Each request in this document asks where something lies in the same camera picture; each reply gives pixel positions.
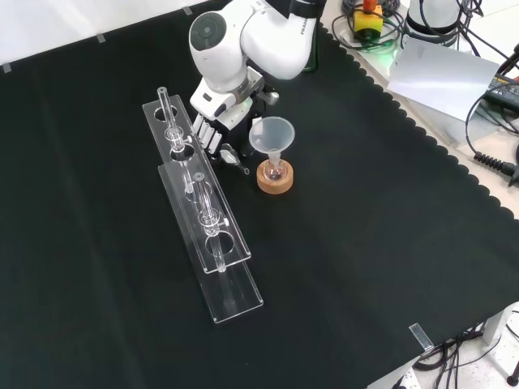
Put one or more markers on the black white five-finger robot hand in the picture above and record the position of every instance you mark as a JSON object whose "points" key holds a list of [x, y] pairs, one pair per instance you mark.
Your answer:
{"points": [[208, 101]]}

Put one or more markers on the translucent plastic funnel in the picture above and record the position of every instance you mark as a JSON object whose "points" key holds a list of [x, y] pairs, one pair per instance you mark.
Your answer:
{"points": [[271, 131]]}

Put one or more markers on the clear acrylic funnel stand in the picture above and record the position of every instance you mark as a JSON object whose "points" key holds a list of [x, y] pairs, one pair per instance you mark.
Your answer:
{"points": [[227, 243]]}

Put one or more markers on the small round-bottom glass flask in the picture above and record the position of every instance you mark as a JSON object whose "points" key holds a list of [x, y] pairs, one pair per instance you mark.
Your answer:
{"points": [[273, 172]]}

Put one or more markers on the yellow emergency stop button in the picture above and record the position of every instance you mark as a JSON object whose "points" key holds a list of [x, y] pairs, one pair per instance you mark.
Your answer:
{"points": [[367, 22]]}

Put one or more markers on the black bench cloth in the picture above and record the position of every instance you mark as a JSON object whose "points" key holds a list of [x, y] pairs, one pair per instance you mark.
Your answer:
{"points": [[365, 243]]}

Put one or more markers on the pale grey board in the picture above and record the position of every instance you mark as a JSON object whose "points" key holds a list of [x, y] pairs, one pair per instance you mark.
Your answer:
{"points": [[442, 77]]}

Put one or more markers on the black power adapter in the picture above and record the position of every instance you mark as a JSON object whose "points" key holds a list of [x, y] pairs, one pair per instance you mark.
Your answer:
{"points": [[504, 91]]}

